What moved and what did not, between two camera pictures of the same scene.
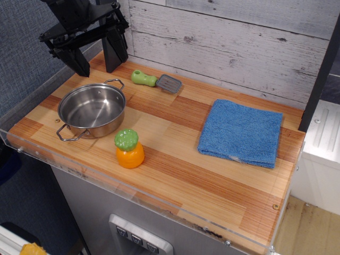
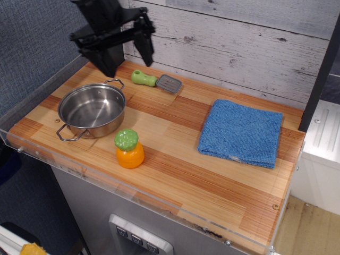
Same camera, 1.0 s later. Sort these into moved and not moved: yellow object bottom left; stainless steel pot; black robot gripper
Moved: black robot gripper
Not moved: yellow object bottom left; stainless steel pot
